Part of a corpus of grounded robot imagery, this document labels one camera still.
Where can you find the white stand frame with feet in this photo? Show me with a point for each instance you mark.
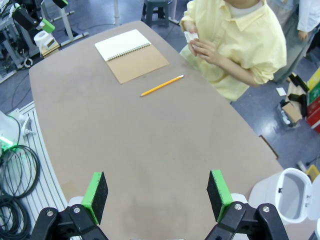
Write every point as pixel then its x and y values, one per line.
pixel 67 25

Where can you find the ribbed aluminium base plate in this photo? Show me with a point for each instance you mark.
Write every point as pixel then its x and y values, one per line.
pixel 42 162

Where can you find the person in yellow shirt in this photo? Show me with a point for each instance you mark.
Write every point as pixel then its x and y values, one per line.
pixel 245 37

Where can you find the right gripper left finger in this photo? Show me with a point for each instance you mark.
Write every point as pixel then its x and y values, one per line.
pixel 96 195

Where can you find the open cardboard box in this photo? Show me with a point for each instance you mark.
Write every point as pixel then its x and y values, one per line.
pixel 292 112

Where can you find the green recycling bin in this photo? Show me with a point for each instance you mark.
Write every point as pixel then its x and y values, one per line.
pixel 316 96

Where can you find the person's left forearm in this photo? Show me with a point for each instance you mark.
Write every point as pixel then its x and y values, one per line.
pixel 237 70

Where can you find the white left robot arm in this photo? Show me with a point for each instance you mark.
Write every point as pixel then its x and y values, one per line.
pixel 7 127

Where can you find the grey plastic stool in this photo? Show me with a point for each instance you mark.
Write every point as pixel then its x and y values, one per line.
pixel 160 11

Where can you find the person's right hand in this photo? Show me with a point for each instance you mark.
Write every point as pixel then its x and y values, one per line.
pixel 190 27

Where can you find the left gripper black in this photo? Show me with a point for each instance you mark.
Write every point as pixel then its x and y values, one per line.
pixel 25 20

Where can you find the spiral notebook with kraft cover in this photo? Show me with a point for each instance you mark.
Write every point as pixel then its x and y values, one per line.
pixel 130 60

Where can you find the yellow pencil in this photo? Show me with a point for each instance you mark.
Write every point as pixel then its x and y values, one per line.
pixel 162 85

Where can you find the yellow recycling bin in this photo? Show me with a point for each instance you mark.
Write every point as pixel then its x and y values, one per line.
pixel 315 80

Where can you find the metal equipment rack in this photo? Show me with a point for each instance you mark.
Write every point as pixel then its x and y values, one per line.
pixel 10 50

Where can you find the white round trash bin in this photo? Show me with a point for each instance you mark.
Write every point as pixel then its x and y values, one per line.
pixel 265 197

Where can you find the white metal post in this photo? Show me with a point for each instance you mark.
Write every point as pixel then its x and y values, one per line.
pixel 116 12

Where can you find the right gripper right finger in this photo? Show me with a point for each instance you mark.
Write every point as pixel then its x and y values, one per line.
pixel 220 195

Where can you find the white toilet paper roll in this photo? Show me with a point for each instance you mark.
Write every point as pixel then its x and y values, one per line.
pixel 40 37

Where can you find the person's left hand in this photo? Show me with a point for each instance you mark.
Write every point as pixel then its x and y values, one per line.
pixel 205 51

